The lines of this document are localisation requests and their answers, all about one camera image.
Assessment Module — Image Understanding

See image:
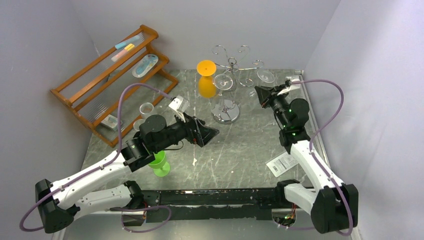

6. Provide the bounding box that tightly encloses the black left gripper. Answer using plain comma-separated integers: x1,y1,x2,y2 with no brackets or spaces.
154,111,220,154

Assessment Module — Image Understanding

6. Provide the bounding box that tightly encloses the clear wine glass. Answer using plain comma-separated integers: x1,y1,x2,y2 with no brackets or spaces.
247,68,276,98
211,73,233,122

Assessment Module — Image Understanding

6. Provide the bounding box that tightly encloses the orange plastic wine glass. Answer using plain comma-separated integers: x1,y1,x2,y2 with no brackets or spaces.
196,60,217,99

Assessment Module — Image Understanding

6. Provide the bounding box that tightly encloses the green plastic wine glass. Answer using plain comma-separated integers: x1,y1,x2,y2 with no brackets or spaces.
148,150,171,177

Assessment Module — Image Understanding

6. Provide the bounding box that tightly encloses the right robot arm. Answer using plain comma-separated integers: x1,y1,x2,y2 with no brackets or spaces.
254,85,359,235

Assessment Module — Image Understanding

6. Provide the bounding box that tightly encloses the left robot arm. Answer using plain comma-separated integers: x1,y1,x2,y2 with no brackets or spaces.
35,113,220,234

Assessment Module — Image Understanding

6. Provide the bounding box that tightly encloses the chrome wine glass rack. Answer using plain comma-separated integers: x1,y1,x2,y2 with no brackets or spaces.
210,45,254,125

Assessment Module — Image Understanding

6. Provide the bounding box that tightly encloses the wooden shelf rack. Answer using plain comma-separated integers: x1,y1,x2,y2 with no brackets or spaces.
50,24,179,148

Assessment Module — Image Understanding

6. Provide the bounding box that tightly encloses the small clear glass cup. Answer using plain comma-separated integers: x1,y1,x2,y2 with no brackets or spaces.
139,102,156,119

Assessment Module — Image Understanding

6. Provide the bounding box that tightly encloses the white paper label card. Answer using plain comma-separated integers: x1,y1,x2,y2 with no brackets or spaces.
266,152,298,178

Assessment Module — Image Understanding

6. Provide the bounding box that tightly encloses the blue toothbrush package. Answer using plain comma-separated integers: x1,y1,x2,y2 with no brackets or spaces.
131,54,159,78

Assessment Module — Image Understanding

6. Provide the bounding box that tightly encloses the small teal white box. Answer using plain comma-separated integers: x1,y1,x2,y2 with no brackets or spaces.
100,114,118,131

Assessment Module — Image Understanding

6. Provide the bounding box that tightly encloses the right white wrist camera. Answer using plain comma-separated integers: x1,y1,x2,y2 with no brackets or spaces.
277,75,302,96

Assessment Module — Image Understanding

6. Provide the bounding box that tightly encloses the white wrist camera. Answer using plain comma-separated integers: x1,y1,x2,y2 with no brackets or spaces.
277,75,302,96
168,95,190,122

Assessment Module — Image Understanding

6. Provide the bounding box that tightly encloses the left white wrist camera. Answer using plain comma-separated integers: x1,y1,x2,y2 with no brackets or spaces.
168,95,190,122

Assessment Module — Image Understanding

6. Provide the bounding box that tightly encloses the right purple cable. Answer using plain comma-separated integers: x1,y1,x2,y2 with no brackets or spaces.
291,78,355,237

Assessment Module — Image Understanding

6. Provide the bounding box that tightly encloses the purple cable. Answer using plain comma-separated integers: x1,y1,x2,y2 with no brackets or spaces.
291,78,355,237
19,82,175,233

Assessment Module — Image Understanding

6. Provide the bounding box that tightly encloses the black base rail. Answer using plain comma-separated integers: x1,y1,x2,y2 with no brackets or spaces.
123,187,293,226

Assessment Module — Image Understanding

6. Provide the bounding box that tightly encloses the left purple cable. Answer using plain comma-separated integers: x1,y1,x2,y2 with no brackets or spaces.
19,82,175,233

